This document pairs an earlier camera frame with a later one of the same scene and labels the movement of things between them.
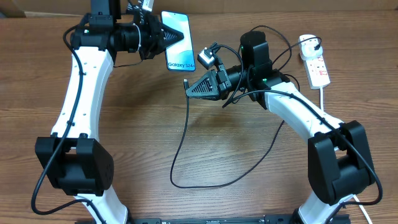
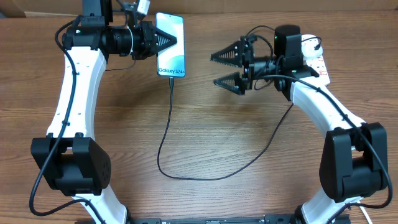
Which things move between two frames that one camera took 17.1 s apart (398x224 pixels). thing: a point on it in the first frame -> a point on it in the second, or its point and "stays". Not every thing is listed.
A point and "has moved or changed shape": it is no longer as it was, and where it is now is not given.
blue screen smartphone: (180, 55) has moved or changed shape
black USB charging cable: (264, 147) -> (171, 86)
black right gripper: (218, 82) -> (243, 55)
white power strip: (316, 71) stays
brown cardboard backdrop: (57, 8) stays
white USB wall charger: (307, 48) stays
